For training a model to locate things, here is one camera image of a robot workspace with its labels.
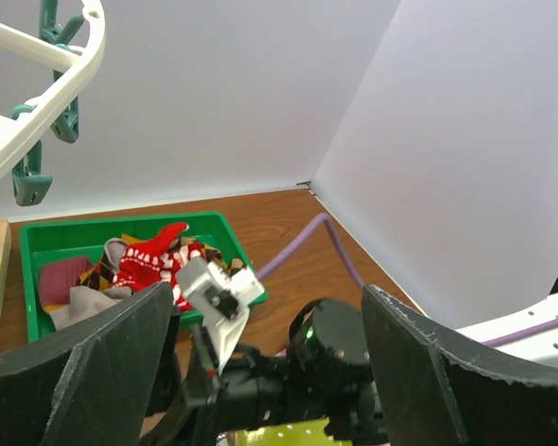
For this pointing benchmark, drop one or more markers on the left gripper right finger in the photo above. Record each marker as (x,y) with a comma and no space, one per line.
(439,387)

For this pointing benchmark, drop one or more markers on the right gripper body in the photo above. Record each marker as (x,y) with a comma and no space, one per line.
(325,373)

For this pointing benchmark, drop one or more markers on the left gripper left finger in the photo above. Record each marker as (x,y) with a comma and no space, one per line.
(90,383)

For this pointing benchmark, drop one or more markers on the brown argyle sock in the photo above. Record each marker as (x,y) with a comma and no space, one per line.
(99,277)
(212,254)

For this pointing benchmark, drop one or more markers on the purple yellow striped sock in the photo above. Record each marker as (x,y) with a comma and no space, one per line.
(55,280)

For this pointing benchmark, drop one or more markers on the red patterned sock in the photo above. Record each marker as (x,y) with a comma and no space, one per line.
(140,264)

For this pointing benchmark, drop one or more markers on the white round sock hanger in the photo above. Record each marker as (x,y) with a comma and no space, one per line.
(50,55)

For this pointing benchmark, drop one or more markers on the green scalloped plate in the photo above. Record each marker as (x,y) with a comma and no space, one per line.
(310,433)

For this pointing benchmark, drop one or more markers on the green plastic tray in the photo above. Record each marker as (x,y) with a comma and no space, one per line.
(43,243)

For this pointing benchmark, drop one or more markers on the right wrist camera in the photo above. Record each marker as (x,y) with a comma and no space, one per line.
(222,300)

